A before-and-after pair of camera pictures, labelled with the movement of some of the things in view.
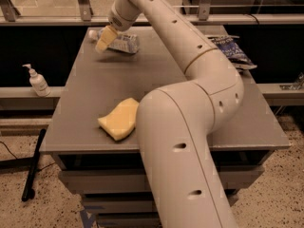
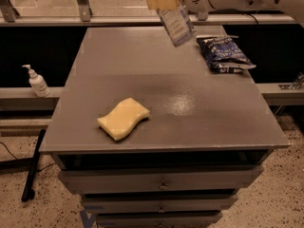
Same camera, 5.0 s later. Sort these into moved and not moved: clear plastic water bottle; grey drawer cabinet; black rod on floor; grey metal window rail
Moved: clear plastic water bottle
Not moved: grey drawer cabinet; grey metal window rail; black rod on floor
